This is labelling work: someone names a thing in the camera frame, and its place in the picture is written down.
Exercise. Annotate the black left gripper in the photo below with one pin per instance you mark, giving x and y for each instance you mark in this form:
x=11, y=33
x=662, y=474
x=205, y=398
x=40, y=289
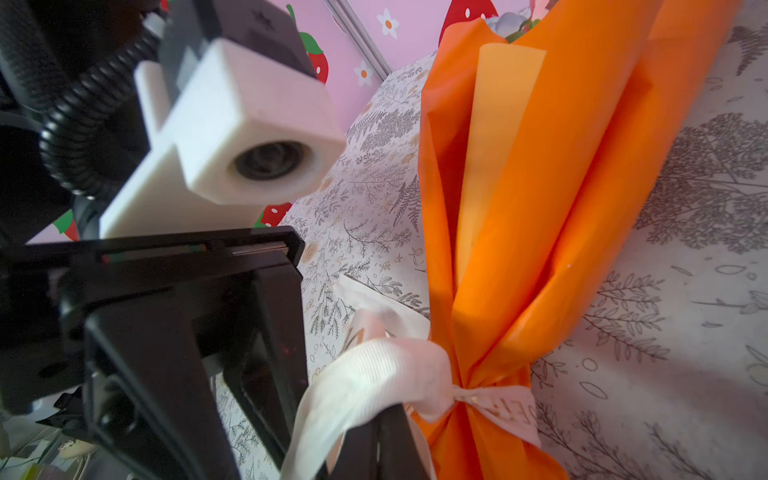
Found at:
x=147, y=396

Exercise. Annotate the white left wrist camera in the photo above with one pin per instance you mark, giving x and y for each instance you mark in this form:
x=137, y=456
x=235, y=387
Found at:
x=192, y=179

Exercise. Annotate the pink fake rose stem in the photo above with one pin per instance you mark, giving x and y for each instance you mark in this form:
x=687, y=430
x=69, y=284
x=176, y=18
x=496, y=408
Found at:
x=512, y=26

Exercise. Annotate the white ribbon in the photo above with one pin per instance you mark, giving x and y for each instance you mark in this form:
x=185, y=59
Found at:
x=388, y=360

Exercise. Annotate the orange wrapping paper sheet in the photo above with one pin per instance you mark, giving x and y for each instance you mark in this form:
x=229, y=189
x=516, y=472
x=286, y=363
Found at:
x=521, y=224

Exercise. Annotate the left aluminium corner post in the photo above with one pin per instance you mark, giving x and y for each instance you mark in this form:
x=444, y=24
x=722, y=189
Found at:
x=348, y=20

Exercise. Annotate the floral patterned table mat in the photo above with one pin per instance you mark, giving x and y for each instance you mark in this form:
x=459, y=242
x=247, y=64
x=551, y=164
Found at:
x=665, y=374

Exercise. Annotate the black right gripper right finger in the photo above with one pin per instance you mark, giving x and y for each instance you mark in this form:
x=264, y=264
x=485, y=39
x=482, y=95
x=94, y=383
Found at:
x=398, y=455

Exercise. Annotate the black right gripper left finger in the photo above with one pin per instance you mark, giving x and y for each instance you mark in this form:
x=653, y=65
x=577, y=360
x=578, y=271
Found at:
x=357, y=459

